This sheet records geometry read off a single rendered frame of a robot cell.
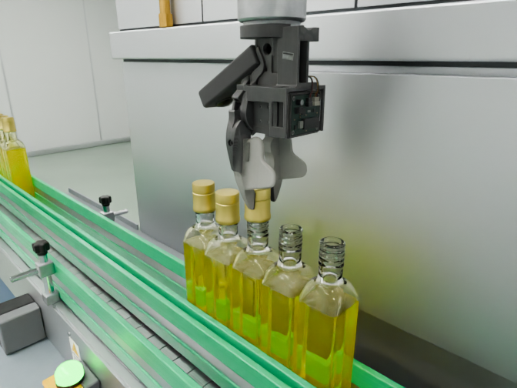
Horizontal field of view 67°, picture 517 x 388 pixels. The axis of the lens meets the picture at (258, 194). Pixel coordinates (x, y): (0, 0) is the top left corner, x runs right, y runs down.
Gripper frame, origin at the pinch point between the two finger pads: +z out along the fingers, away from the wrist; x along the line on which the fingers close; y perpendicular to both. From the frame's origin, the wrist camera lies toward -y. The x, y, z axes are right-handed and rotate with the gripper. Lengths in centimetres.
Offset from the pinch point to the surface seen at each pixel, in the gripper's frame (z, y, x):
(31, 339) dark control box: 40, -50, -18
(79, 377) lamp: 33.3, -24.2, -17.7
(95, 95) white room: 34, -575, 247
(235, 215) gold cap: 4.0, -4.2, -0.3
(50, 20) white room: -69, -575, 199
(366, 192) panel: 0.7, 9.1, 11.8
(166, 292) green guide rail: 20.7, -17.8, -3.9
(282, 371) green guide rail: 20.8, 8.0, -4.2
